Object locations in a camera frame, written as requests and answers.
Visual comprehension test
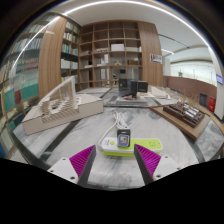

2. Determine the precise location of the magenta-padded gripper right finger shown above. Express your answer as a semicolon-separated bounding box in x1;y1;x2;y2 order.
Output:
133;143;183;186

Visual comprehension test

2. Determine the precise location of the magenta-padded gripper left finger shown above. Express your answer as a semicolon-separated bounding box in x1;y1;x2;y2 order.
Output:
47;145;98;188

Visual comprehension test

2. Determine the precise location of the green and white power strip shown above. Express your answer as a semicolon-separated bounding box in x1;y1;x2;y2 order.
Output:
98;135;164;158

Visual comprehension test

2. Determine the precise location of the white stepped architectural model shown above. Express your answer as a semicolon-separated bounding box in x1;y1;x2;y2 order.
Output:
21;75;105;136

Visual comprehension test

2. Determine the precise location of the brown architectural model with board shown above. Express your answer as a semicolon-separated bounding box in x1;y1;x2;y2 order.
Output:
149;100;213;142

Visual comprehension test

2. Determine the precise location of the flat grey model base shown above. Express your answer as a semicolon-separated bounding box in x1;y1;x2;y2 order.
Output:
114;94;149;105

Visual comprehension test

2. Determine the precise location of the small white architectural model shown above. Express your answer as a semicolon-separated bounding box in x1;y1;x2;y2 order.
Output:
148;85;181;101

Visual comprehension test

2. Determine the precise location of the black box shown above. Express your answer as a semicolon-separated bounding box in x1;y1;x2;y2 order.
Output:
130;79;149;98
118;78;132;93

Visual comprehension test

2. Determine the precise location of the dark bin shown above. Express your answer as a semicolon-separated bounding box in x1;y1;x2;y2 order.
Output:
199;92;208;108

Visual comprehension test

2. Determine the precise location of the tall bookshelf with colourful books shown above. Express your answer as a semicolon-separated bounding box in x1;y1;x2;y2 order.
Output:
0;14;61;158

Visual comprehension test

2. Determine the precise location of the wooden bookshelf with books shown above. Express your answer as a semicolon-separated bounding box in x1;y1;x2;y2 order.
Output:
59;19;81;84

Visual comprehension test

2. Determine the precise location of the wooden open shelf unit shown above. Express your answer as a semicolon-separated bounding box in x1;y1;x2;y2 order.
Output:
78;20;144;89

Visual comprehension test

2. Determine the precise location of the white coiled cable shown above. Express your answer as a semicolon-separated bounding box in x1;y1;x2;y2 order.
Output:
97;111;131;147

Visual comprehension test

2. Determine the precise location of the wall poster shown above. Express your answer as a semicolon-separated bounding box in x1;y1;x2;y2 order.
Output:
149;53;164;64

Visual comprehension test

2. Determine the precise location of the wall screen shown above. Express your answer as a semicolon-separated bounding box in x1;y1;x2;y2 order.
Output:
215;73;224;85

